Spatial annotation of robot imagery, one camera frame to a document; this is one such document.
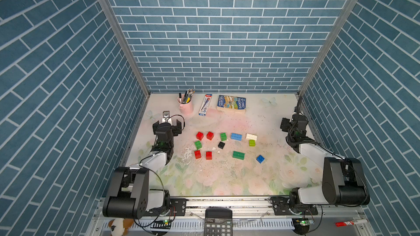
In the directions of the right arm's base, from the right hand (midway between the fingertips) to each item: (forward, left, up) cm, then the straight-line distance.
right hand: (293, 120), depth 92 cm
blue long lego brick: (-7, +31, -11) cm, 34 cm away
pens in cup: (+11, +62, +4) cm, 63 cm away
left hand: (-7, +68, +2) cm, 68 cm away
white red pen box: (+17, +53, -10) cm, 57 cm away
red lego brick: (-9, +53, -10) cm, 55 cm away
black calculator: (-50, +39, -9) cm, 64 cm away
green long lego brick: (-19, +30, -11) cm, 37 cm away
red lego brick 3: (-21, +52, -8) cm, 57 cm away
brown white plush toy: (-55, +79, -7) cm, 96 cm away
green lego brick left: (-15, +53, -8) cm, 56 cm away
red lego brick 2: (-8, +47, -9) cm, 49 cm away
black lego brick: (-13, +40, -11) cm, 44 cm away
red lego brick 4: (-21, +46, -8) cm, 51 cm away
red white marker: (-45, -18, -11) cm, 50 cm away
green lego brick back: (-9, +39, -9) cm, 41 cm away
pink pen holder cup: (+8, +64, -5) cm, 65 cm away
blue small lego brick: (-20, +18, -10) cm, 29 cm away
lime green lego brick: (-10, +22, -10) cm, 27 cm away
